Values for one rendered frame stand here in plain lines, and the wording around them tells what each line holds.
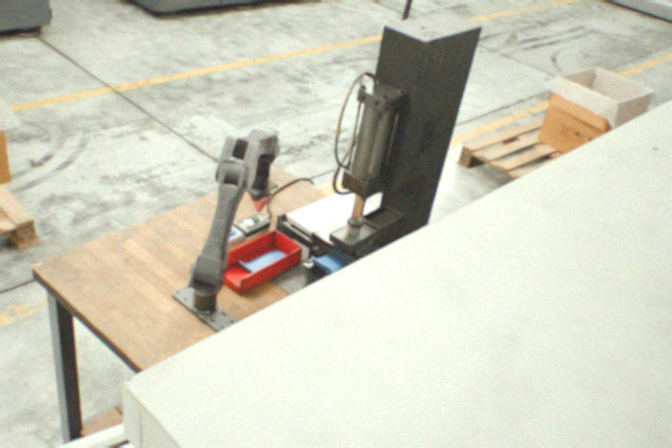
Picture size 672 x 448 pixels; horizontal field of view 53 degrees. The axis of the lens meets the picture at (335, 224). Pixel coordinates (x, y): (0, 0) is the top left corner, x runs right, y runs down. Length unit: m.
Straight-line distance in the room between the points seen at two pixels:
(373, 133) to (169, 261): 0.72
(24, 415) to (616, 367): 2.40
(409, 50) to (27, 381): 2.00
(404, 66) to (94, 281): 1.01
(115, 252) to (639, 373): 1.59
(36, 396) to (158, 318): 1.16
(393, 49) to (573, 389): 1.19
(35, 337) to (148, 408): 2.56
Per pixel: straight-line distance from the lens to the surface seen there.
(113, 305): 1.88
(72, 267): 2.01
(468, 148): 4.83
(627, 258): 0.93
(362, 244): 1.90
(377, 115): 1.69
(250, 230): 2.11
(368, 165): 1.76
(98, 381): 2.92
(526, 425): 0.64
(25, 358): 3.06
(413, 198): 2.01
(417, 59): 1.69
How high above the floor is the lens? 2.13
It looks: 33 degrees down
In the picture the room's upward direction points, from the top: 10 degrees clockwise
